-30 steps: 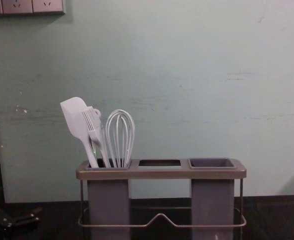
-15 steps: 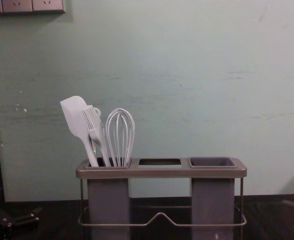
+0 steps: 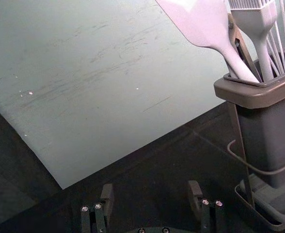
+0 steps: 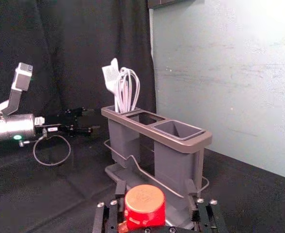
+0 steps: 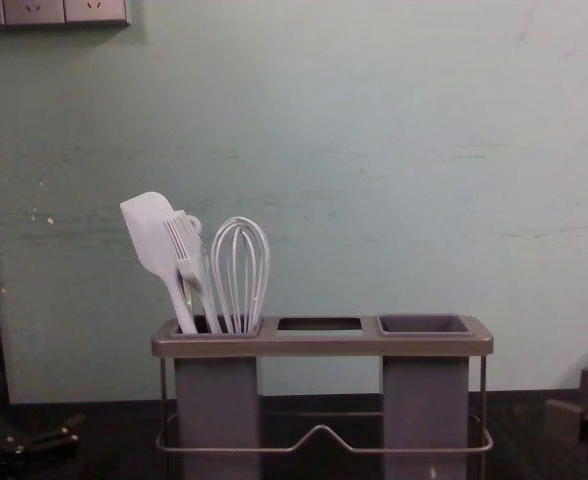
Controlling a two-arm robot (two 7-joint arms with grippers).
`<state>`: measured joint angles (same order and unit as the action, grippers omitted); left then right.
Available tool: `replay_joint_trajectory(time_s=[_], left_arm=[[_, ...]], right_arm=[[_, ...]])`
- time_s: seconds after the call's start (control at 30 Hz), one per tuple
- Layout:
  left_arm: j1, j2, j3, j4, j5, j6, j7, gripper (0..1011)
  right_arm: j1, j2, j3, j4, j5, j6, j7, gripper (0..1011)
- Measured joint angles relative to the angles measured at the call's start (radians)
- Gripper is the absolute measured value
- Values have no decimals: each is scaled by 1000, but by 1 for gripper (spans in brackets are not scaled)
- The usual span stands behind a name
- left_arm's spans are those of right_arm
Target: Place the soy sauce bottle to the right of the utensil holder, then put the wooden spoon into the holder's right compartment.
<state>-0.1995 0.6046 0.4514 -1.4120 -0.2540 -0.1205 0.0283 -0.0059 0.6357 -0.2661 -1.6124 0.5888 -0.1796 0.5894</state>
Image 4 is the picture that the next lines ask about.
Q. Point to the white slotted spatula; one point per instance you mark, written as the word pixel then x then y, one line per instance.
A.
pixel 109 76

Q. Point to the red jar with tan lid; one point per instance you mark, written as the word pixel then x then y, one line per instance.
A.
pixel 145 208

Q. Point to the black table cloth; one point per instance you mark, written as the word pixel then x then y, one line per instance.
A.
pixel 48 194

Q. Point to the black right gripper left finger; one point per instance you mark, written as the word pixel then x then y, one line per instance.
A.
pixel 120 194

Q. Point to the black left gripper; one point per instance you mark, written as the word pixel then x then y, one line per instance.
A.
pixel 51 125

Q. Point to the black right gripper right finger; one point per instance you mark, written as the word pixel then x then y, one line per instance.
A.
pixel 191 194

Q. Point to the black backdrop curtain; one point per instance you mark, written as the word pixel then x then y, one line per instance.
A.
pixel 72 48

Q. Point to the pale grey whisk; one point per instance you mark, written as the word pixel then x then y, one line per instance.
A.
pixel 129 89

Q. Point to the white plastic utensil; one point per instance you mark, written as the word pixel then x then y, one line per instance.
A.
pixel 115 63

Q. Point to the dark grey utensil rack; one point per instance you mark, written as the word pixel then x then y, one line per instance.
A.
pixel 171 160

